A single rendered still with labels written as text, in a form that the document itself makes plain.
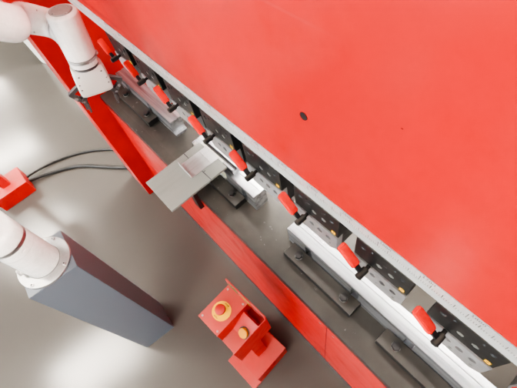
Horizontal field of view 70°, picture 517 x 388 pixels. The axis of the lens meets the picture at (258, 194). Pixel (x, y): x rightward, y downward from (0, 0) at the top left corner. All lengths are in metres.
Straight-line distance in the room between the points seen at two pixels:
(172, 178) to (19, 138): 2.44
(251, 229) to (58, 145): 2.34
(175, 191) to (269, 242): 0.40
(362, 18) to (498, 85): 0.16
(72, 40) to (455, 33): 0.98
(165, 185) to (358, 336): 0.85
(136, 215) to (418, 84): 2.39
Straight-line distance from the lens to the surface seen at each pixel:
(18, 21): 1.11
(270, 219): 1.40
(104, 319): 1.83
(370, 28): 0.47
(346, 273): 1.21
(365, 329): 1.27
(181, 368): 2.25
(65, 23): 1.17
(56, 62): 2.00
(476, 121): 0.45
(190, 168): 1.45
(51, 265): 1.46
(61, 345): 2.60
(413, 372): 1.25
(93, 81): 1.28
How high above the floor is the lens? 2.12
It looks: 58 degrees down
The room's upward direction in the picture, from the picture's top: 15 degrees counter-clockwise
